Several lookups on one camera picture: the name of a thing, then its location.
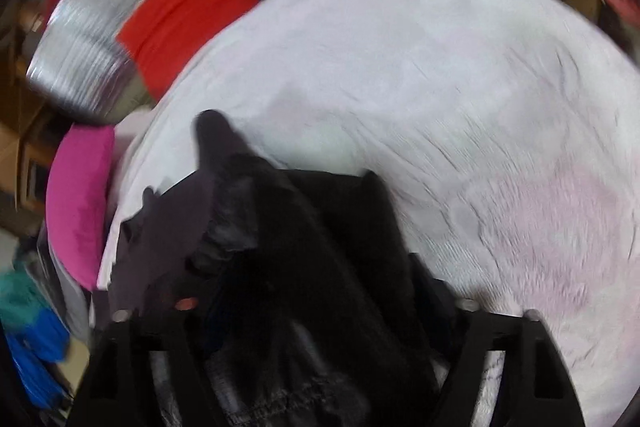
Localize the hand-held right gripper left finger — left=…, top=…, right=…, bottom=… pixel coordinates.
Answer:
left=65, top=299, right=217, bottom=427

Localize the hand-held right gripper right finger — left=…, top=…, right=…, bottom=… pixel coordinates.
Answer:
left=409, top=253, right=586, bottom=427

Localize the black garment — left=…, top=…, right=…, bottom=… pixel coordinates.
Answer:
left=107, top=109, right=456, bottom=427

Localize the grey cloth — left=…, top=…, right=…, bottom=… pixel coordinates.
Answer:
left=50, top=267, right=103, bottom=348

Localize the blue cloth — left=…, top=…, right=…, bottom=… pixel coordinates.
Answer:
left=0, top=257, right=71, bottom=410

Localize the pink pillow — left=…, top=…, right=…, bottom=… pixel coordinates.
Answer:
left=45, top=124, right=117, bottom=290

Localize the white blanket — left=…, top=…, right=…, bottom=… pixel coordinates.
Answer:
left=95, top=0, right=640, bottom=427

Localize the cardboard box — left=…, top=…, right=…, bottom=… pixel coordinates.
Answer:
left=0, top=57, right=58, bottom=212

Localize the red pillow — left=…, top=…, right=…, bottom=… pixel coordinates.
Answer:
left=116, top=0, right=261, bottom=102

